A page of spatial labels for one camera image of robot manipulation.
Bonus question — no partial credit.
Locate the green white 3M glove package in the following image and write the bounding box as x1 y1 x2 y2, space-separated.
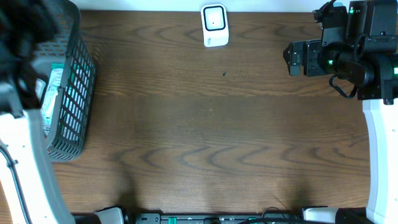
40 63 64 136

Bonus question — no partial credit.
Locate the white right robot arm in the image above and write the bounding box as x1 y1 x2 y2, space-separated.
283 0 397 223

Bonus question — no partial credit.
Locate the grey plastic mesh basket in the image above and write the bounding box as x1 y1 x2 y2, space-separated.
32 0 96 162

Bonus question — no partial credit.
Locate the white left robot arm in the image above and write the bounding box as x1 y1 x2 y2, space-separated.
1 1 75 223

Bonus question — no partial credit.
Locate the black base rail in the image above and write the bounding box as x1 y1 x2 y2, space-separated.
135 212 295 224

